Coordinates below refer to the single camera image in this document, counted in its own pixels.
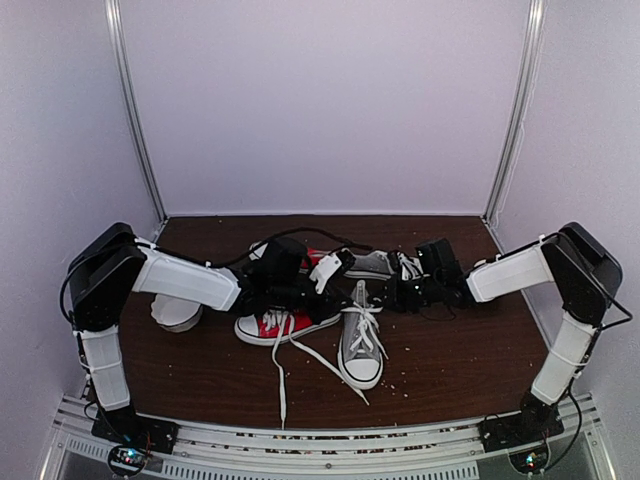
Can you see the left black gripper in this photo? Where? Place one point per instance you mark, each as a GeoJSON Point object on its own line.
{"type": "Point", "coordinates": [329, 303]}

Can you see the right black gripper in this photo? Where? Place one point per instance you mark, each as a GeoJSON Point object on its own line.
{"type": "Point", "coordinates": [394, 298]}

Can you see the grey sneaker with laces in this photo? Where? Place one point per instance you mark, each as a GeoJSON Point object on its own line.
{"type": "Point", "coordinates": [361, 354]}

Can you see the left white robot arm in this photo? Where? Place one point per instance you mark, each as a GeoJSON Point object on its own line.
{"type": "Point", "coordinates": [101, 278]}

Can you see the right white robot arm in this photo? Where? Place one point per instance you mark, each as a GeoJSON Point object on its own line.
{"type": "Point", "coordinates": [585, 274]}

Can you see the back red sneaker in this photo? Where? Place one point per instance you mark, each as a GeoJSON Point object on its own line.
{"type": "Point", "coordinates": [310, 261]}

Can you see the red sneaker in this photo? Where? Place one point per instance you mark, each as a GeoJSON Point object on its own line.
{"type": "Point", "coordinates": [310, 261]}
{"type": "Point", "coordinates": [276, 327]}

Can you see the front red sneaker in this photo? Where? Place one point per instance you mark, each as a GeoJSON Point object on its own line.
{"type": "Point", "coordinates": [276, 327]}

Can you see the white fluted bowl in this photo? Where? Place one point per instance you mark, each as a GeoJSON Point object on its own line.
{"type": "Point", "coordinates": [175, 315]}

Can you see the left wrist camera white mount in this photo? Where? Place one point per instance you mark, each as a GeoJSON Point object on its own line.
{"type": "Point", "coordinates": [334, 263]}

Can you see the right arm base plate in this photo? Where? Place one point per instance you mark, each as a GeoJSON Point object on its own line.
{"type": "Point", "coordinates": [510, 431]}

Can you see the front aluminium rail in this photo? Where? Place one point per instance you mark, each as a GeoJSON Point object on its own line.
{"type": "Point", "coordinates": [445, 450]}

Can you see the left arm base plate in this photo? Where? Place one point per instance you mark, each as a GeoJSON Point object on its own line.
{"type": "Point", "coordinates": [145, 434]}

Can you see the right aluminium frame post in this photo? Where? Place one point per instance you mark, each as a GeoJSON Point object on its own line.
{"type": "Point", "coordinates": [515, 127]}

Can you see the aluminium frame post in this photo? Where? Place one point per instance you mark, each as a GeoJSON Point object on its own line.
{"type": "Point", "coordinates": [515, 127]}
{"type": "Point", "coordinates": [118, 42]}

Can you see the left aluminium frame post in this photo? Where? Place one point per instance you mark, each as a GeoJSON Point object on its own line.
{"type": "Point", "coordinates": [118, 42]}

